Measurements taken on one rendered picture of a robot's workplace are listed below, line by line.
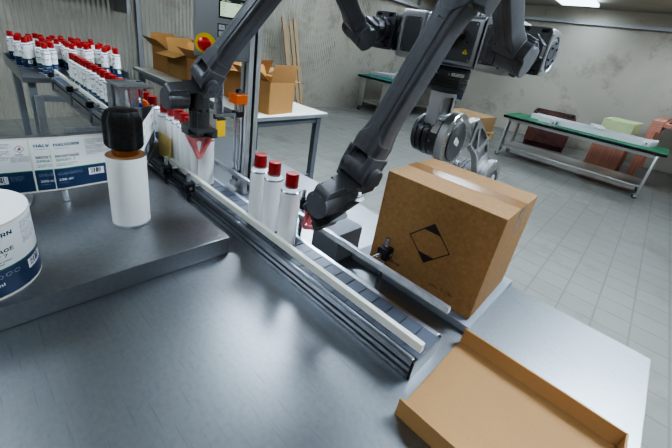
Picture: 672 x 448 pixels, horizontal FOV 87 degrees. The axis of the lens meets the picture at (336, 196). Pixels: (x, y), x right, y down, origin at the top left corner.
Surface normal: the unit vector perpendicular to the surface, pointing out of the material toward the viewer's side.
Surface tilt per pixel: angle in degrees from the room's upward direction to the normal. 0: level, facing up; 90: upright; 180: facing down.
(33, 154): 90
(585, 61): 90
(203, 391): 0
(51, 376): 0
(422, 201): 90
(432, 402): 0
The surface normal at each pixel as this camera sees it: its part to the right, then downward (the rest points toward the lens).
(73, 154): 0.76, 0.37
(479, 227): -0.67, 0.21
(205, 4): 0.19, 0.43
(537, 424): 0.15, -0.90
